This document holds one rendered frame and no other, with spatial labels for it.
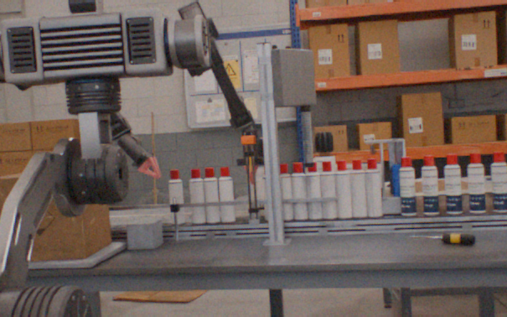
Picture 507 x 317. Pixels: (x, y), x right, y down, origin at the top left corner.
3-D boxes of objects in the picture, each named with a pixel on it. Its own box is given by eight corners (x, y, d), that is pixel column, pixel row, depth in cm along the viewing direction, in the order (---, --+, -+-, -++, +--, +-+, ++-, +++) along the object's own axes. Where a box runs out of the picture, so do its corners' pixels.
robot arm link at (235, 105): (183, 33, 201) (212, 19, 200) (182, 27, 205) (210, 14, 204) (232, 133, 223) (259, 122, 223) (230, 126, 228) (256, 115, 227)
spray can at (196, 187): (208, 221, 225) (204, 168, 224) (204, 224, 220) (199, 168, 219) (194, 222, 226) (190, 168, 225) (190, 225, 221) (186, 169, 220)
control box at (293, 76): (317, 105, 208) (313, 49, 207) (283, 106, 196) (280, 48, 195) (294, 106, 215) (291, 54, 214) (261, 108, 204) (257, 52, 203)
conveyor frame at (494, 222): (509, 224, 208) (509, 210, 207) (517, 230, 197) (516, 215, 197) (69, 238, 240) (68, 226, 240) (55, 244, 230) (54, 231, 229)
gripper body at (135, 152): (155, 154, 230) (142, 141, 231) (146, 156, 220) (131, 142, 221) (143, 166, 232) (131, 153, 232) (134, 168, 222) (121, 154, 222)
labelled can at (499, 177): (508, 210, 205) (504, 150, 204) (511, 213, 200) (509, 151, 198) (491, 211, 206) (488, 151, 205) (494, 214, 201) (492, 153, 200)
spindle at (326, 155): (338, 192, 277) (333, 130, 275) (337, 194, 268) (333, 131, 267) (318, 193, 279) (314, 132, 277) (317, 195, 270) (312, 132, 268)
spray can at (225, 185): (236, 220, 224) (233, 166, 223) (234, 223, 219) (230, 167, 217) (223, 220, 225) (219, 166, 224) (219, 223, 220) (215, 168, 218)
